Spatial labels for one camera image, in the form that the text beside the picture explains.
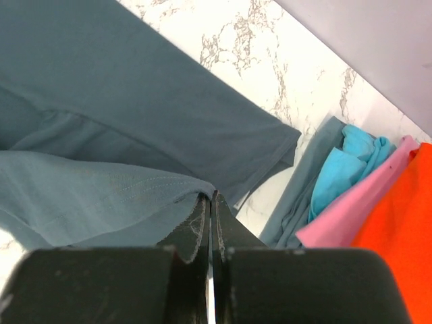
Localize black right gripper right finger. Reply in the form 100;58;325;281
211;192;411;323

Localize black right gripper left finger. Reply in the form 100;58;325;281
1;195;211;324

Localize slate blue t shirt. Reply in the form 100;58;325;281
1;1;300;250

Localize folded grey blue t shirt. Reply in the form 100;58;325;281
259;117;346;249

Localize folded pink t shirt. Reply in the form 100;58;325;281
296;135;419;248

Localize folded red t shirt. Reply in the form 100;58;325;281
351;142;431;323

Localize folded teal t shirt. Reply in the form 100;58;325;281
308;125;396;223

